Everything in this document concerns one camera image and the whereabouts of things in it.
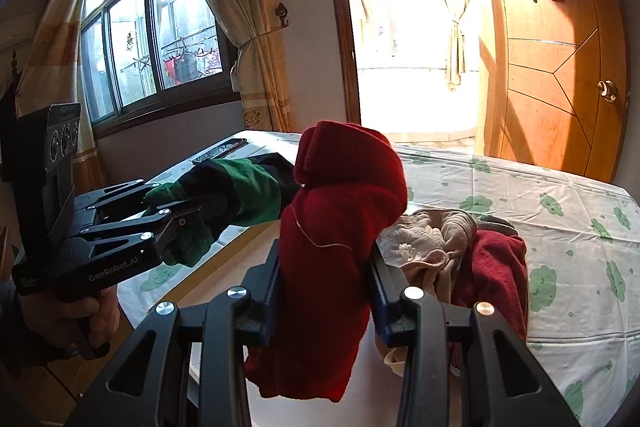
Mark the dark flat object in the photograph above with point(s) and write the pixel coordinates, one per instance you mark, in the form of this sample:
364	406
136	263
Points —
220	152

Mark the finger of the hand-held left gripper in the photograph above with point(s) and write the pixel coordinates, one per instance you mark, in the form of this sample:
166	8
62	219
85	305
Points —
120	194
165	222

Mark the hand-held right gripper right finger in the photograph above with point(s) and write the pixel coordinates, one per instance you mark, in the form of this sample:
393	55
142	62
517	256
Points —
380	307

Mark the green underwear with dark stripe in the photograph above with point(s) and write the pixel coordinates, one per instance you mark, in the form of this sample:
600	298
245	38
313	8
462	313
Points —
240	182

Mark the beige orange banded curtain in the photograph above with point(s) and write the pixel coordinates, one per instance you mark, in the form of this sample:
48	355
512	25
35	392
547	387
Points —
50	47

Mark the brass curtain tieback hook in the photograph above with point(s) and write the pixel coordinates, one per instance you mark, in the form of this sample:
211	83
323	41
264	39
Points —
281	12

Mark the brass door knob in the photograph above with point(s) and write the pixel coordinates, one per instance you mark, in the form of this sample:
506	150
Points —
606	91

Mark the window with dark frame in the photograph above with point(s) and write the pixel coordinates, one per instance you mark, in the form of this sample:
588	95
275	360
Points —
135	32

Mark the dark red underwear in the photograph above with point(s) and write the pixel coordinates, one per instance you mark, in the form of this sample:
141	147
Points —
495	282
325	217

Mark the light wooden door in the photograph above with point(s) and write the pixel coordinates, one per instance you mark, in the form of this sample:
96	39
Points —
550	117

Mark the cream lace trimmed underwear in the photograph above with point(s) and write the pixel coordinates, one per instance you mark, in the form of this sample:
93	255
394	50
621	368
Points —
425	252

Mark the person's left hand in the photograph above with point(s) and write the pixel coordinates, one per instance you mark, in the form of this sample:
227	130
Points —
106	314

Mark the bed with cloud printed sheet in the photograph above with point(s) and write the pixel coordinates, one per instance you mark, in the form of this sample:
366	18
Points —
550	227

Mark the person's left forearm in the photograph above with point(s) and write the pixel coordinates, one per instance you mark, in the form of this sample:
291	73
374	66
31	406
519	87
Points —
25	352

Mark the pale balcony curtain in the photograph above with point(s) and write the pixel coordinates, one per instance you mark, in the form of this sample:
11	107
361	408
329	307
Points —
455	52

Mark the dark grey garment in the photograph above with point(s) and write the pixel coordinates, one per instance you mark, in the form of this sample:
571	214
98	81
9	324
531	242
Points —
495	224

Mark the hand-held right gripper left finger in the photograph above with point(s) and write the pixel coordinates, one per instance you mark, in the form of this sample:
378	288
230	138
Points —
270	292

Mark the wooden door frame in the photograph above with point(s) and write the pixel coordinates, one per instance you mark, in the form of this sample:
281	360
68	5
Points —
345	32

